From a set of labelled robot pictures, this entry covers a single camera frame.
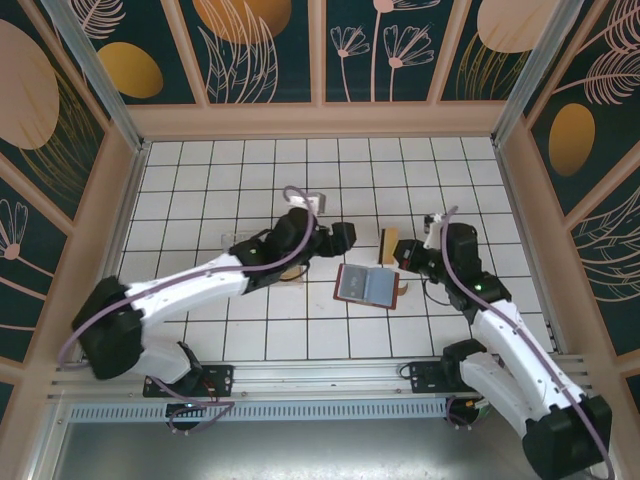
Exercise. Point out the brown leather card holder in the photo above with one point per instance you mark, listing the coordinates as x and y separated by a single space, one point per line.
380 290

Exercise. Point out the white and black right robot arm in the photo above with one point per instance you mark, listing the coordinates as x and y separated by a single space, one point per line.
510 350

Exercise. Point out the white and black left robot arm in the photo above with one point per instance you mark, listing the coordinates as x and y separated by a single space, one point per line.
200 290

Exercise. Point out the clear plastic tray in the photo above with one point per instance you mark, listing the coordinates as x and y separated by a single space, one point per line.
229 241

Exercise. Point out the small green circuit board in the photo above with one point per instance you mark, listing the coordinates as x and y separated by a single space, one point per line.
480 404

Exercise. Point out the grey metal panel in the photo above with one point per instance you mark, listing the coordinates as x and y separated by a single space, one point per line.
320 450

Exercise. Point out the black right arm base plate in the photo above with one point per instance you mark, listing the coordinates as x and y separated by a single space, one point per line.
425 377

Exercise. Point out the aluminium mounting rail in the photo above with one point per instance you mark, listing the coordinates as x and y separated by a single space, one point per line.
320 380

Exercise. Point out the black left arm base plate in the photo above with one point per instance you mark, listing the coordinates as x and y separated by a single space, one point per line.
222 380

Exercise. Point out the aluminium side rail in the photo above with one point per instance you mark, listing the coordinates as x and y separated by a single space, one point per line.
128 200

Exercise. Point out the aluminium corner post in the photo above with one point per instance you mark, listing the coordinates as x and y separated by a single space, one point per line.
95 65
540 65

